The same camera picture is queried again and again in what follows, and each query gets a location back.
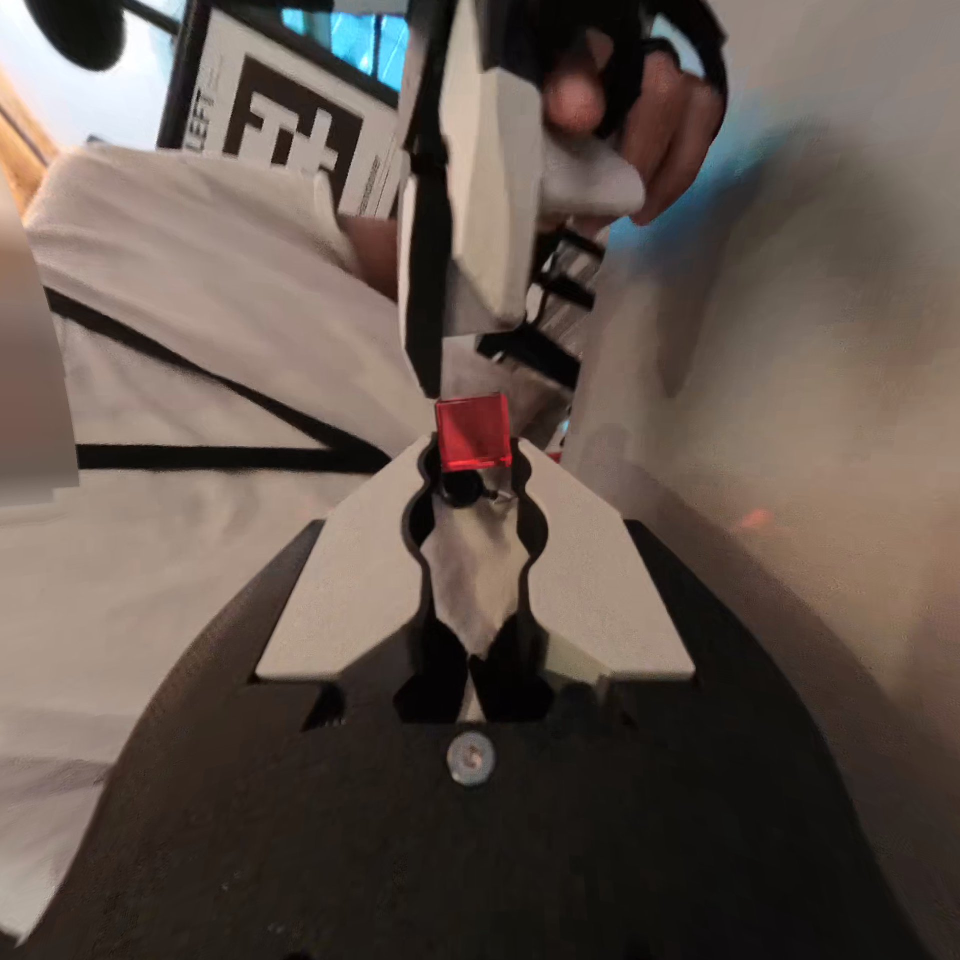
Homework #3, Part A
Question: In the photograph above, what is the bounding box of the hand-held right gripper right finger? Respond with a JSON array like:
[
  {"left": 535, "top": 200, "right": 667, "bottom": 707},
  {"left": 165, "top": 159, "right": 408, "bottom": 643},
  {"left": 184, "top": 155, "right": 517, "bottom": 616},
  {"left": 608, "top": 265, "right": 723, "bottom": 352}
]
[{"left": 469, "top": 438, "right": 696, "bottom": 725}]

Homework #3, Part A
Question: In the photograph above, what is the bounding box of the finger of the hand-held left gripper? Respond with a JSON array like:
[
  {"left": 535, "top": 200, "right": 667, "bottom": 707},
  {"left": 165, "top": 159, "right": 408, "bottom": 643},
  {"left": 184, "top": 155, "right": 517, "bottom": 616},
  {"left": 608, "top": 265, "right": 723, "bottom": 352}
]
[
  {"left": 441, "top": 0, "right": 546, "bottom": 333},
  {"left": 396, "top": 0, "right": 456, "bottom": 400}
]

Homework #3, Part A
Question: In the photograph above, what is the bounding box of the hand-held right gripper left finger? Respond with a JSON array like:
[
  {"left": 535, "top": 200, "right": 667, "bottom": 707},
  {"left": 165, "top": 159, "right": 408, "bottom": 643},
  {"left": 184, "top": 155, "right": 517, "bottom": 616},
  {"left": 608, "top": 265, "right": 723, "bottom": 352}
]
[{"left": 255, "top": 436, "right": 472, "bottom": 725}]

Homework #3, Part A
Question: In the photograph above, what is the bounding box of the red translucent connector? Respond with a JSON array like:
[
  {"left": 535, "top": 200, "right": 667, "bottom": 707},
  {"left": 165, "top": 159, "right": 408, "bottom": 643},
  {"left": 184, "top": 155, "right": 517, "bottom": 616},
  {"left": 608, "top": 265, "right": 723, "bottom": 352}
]
[{"left": 433, "top": 391, "right": 520, "bottom": 513}]

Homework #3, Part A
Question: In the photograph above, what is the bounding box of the person's left forearm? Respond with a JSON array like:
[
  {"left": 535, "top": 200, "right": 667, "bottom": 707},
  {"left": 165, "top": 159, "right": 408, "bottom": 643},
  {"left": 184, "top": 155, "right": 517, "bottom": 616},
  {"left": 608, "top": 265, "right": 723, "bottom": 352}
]
[{"left": 347, "top": 216, "right": 402, "bottom": 303}]

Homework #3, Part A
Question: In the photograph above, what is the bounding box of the person's white shirt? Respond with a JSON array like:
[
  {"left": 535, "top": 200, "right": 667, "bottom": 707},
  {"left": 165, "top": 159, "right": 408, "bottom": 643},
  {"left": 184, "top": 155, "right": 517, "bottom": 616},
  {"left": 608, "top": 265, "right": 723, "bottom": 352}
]
[{"left": 0, "top": 142, "right": 579, "bottom": 948}]

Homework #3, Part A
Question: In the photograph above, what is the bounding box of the black floor lamp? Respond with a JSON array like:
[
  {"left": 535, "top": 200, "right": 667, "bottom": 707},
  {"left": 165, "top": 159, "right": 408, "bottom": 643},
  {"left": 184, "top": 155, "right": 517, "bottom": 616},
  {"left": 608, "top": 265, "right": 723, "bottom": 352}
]
[{"left": 24, "top": 0, "right": 185, "bottom": 74}]

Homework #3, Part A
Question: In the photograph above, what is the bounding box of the black lanyard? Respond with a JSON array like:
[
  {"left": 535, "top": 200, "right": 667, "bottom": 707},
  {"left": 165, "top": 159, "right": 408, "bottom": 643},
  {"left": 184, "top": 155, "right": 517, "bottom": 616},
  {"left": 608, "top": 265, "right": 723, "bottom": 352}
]
[{"left": 43, "top": 287, "right": 393, "bottom": 475}]

